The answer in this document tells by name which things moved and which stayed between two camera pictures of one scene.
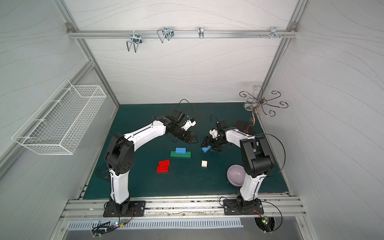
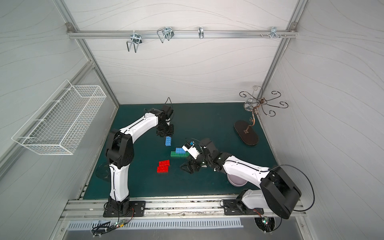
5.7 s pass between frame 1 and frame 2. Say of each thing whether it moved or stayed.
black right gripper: moved
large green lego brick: stayed
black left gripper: moved
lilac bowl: stayed
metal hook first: stayed
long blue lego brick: stayed
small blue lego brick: moved
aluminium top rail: stayed
